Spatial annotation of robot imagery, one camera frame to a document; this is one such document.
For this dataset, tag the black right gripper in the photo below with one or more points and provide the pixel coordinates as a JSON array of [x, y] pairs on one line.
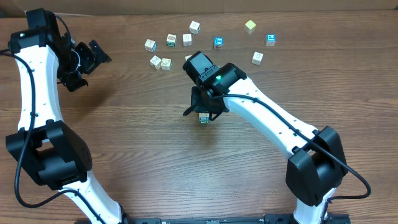
[[203, 106]]

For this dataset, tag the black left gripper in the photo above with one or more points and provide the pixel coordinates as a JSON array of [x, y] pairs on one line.
[[94, 54]]

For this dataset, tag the green letter wooden block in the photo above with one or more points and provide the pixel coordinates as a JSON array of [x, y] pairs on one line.
[[204, 120]]

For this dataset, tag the blue X wooden block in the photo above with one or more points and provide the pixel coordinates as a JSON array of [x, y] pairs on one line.
[[257, 58]]

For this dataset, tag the plain wooden block blue H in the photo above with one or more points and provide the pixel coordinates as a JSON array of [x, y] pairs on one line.
[[204, 115]]

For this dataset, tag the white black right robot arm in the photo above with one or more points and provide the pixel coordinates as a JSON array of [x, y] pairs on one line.
[[315, 158]]

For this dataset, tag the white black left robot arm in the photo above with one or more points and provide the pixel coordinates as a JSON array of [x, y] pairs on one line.
[[49, 151]]

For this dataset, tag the green sided wooden block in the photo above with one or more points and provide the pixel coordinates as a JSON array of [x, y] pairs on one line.
[[166, 64]]

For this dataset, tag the X marked wooden block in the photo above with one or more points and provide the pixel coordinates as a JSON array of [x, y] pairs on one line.
[[156, 62]]

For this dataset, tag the blue top wooden block middle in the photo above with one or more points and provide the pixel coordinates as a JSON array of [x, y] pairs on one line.
[[218, 43]]

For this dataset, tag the plain wooden block red side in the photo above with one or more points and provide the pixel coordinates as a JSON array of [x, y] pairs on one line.
[[187, 40]]

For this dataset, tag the green B wooden block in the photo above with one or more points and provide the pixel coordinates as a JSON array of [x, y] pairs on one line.
[[171, 40]]

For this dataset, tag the blue sided wooden block left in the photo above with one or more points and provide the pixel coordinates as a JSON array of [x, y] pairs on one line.
[[150, 45]]

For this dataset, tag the wooden block top centre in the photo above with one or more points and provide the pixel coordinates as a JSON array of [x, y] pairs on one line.
[[194, 27]]

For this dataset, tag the yellow top wooden block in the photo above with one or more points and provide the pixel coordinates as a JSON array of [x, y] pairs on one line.
[[249, 27]]

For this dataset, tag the blue top wooden block right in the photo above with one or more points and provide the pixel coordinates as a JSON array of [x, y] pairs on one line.
[[270, 40]]

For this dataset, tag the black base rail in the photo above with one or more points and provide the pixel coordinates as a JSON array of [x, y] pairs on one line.
[[217, 220]]

